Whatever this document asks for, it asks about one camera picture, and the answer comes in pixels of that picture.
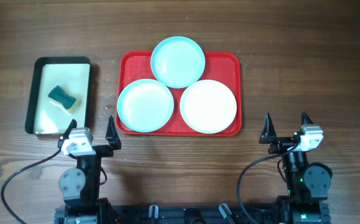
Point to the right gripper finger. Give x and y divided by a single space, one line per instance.
305 119
268 134

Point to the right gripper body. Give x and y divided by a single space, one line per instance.
281 145

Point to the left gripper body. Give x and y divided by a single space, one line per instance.
101 151

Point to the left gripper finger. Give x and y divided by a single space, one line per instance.
72 125
112 135

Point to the green yellow sponge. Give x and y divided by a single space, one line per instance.
59 97

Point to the light blue plate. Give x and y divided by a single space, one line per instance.
177 62
145 105

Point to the white plate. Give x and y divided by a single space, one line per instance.
208 106

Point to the light blue plate top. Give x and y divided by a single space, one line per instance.
177 62

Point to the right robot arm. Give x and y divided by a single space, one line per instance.
307 183

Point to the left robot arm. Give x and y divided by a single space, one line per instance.
80 185

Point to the dark green water tray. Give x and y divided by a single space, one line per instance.
73 74

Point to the red plastic tray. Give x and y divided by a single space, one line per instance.
223 67

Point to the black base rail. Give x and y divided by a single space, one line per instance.
156 214

